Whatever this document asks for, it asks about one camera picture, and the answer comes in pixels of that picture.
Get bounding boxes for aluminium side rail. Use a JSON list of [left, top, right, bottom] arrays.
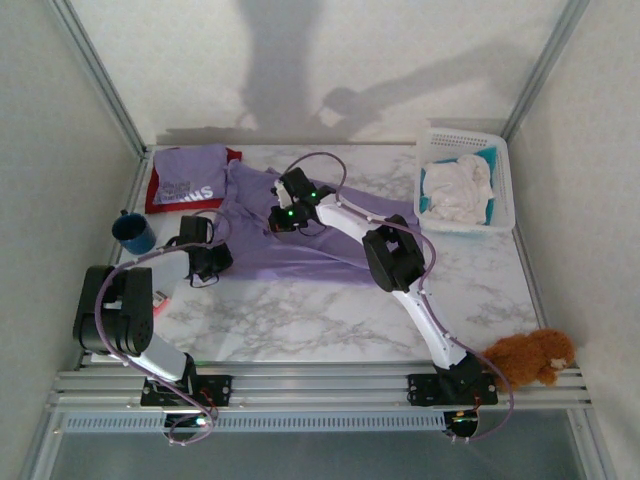
[[77, 147, 151, 369]]

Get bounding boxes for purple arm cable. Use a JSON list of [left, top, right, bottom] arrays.
[[93, 209, 234, 446], [279, 151, 516, 444]]

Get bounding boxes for grey slotted cable duct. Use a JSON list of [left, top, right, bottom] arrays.
[[59, 412, 446, 434]]

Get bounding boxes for folded purple printed t-shirt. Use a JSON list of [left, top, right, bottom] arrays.
[[151, 144, 231, 206]]

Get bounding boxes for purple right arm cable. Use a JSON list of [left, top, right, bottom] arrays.
[[279, 151, 516, 444]]

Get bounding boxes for round base electronics board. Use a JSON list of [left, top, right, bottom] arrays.
[[163, 412, 216, 441], [444, 409, 484, 439]]

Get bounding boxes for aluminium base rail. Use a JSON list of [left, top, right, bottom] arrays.
[[47, 367, 594, 414]]

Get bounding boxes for aluminium frame post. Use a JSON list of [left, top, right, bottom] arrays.
[[502, 0, 592, 142], [47, 0, 151, 159]]

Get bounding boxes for folded purple and red shirts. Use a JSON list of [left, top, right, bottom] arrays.
[[144, 147, 245, 215]]

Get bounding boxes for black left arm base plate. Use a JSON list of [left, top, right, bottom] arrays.
[[140, 374, 234, 407]]

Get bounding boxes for dark blue mug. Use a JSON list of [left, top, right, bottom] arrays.
[[110, 209, 157, 255]]

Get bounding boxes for crumpled white t-shirt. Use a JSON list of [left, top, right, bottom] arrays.
[[422, 153, 496, 225]]

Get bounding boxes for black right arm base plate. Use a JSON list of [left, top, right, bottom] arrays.
[[407, 373, 499, 405]]

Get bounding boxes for teal t-shirt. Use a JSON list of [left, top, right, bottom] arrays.
[[418, 144, 506, 224]]

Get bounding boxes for white plastic basket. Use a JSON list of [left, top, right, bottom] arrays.
[[413, 128, 516, 236]]

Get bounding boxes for plain purple t-shirt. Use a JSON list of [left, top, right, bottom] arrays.
[[219, 159, 424, 286]]

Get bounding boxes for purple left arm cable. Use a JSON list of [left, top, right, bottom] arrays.
[[93, 209, 234, 446]]

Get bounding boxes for brown plush toy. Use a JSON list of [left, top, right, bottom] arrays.
[[482, 328, 577, 389]]

